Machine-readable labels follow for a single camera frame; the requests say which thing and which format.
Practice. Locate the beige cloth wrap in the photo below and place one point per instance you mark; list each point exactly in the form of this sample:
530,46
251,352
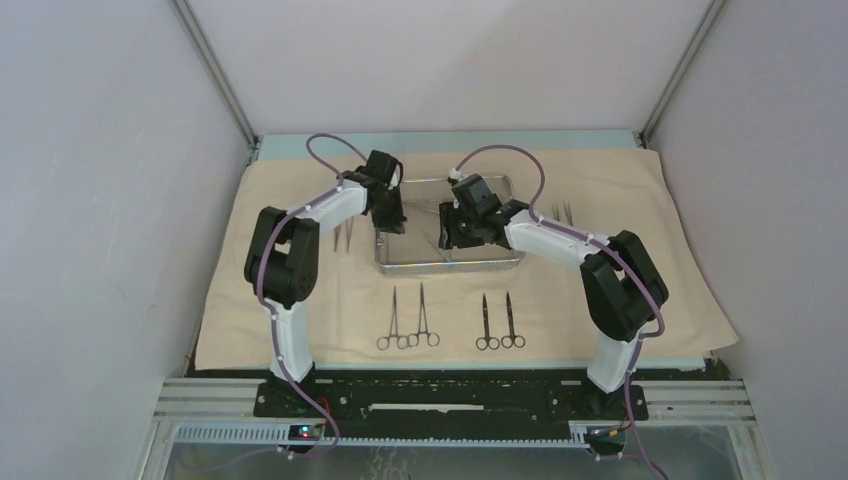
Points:
608,190

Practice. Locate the metal surgical instrument tray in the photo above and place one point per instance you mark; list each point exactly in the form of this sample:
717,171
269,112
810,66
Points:
417,252

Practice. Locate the metal surgical scissors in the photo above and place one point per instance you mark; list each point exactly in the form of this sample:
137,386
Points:
512,339

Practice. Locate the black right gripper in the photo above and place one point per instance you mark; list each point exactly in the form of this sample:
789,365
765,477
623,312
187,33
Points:
449,236

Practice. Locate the metal hemostat clamp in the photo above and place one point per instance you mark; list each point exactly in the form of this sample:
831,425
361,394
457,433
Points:
393,336
423,334

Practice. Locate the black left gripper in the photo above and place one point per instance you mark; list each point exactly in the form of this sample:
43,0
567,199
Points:
394,223

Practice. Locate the thin metal needle tweezers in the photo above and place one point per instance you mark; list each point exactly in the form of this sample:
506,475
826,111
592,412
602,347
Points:
561,212

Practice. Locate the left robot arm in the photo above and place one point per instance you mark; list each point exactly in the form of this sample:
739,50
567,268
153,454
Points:
282,264

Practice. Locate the aluminium frame rail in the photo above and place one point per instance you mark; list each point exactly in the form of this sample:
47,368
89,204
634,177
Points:
222,411

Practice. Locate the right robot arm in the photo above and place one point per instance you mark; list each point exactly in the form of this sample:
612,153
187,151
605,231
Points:
623,288

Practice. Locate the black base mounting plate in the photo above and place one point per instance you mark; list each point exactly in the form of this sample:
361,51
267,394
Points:
557,394

